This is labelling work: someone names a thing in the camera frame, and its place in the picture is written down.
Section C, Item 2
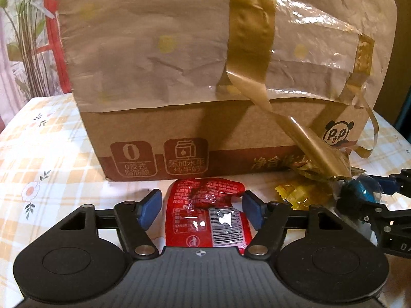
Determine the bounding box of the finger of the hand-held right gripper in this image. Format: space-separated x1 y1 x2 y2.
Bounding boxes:
339 194 390 230
374 171 411 197

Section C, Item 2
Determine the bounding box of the red snack packet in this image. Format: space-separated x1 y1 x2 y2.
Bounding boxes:
164 177 255 248

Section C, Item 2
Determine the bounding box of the brown cardboard box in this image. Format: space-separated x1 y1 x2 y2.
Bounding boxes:
56 0 399 183

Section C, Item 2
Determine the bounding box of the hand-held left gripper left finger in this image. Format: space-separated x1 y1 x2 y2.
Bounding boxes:
59 189 162 260

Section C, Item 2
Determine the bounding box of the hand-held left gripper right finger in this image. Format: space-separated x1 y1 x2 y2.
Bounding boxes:
242 191 349 259

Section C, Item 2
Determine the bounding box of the brown packing tape strip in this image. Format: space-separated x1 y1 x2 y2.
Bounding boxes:
335 33 380 160
216 0 355 180

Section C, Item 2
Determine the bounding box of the blue candy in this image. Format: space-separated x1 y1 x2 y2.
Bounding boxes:
341 174 383 203

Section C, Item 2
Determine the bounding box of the floral red-edged curtain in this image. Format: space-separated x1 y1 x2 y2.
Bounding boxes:
0 0 75 132

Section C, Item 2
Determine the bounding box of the yellow candy packet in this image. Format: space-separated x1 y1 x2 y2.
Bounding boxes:
274 182 336 211

